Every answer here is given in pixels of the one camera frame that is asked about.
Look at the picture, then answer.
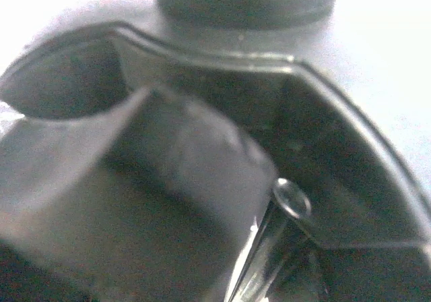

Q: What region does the black tripod music stand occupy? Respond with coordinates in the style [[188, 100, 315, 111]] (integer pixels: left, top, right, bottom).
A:
[[1, 0, 430, 301]]

